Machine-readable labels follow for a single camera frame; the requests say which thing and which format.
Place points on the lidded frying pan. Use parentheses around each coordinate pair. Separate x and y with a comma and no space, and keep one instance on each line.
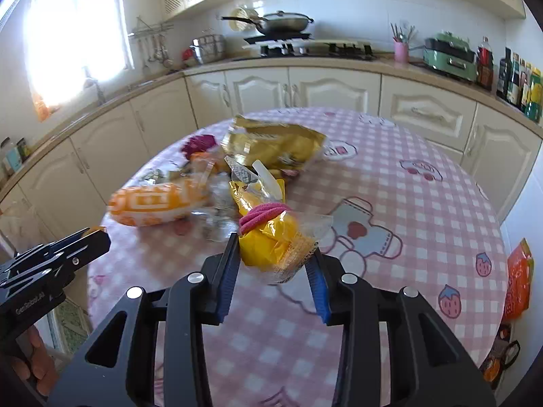
(282,23)

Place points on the orange white snack wrapper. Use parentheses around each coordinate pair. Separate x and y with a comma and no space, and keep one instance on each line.
(152,205)

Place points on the steel steamer pot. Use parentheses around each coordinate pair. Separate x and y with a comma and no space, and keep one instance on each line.
(210,48)

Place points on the kitchen window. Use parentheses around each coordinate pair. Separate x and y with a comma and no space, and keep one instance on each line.
(72,29)

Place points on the person's left hand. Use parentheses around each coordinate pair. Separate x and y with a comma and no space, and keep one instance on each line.
(36,360)

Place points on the pink utensil holder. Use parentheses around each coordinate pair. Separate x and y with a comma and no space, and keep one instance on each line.
(401,51)

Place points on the gas stove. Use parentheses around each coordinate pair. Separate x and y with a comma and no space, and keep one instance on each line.
(314,47)

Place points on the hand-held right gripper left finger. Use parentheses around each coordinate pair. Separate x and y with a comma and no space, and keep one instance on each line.
(229,280)

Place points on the cream plastic strainer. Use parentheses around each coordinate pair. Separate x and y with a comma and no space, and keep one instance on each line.
(242,18)

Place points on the teal label jar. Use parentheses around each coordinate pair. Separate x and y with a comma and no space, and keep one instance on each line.
(15,157)

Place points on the orange hanging snack bag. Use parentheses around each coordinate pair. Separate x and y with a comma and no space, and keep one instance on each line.
(518,280)

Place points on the red container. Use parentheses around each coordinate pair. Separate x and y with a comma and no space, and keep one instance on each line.
(188,55)

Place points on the green electric cooker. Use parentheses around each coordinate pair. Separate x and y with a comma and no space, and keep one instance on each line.
(449,57)

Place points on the magenta snack wrapper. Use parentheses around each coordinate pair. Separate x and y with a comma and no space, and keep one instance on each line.
(197,144)

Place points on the white plastic wrapper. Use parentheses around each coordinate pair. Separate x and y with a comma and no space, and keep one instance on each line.
(267,178)

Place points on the silver green wrapper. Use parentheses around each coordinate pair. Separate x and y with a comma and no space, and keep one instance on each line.
(163,175)

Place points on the clear plastic wrapper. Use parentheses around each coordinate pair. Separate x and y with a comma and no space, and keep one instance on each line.
(218,207)

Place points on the gold snack bag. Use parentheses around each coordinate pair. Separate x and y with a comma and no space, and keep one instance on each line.
(275,144)

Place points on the cream lower kitchen cabinets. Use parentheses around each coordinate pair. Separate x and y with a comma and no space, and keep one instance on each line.
(331,89)

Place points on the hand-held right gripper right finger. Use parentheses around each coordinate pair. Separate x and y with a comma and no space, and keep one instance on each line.
(319,288)

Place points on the green patterned door mat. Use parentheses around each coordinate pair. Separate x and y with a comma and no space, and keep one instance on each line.
(70,320)

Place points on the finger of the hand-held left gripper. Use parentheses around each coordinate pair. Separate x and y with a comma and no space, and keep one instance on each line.
(70,238)
(91,248)

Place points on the dark printed snack packets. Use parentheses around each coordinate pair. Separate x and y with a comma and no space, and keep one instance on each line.
(502,356)

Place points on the pink checked tablecloth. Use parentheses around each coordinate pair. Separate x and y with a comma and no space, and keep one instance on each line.
(403,229)

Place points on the red label soda bottle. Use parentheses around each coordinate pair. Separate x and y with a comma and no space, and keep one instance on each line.
(485,65)

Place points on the yellow snack bag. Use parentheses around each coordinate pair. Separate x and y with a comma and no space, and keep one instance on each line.
(267,246)

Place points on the wall utensil rack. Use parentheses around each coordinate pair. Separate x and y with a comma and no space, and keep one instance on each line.
(152,38)

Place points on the steel sink faucet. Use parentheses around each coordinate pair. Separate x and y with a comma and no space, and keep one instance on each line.
(95,84)

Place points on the row of condiment bottles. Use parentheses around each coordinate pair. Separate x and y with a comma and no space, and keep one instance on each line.
(519,82)

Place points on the orange packet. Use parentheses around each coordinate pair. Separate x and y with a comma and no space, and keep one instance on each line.
(42,108)

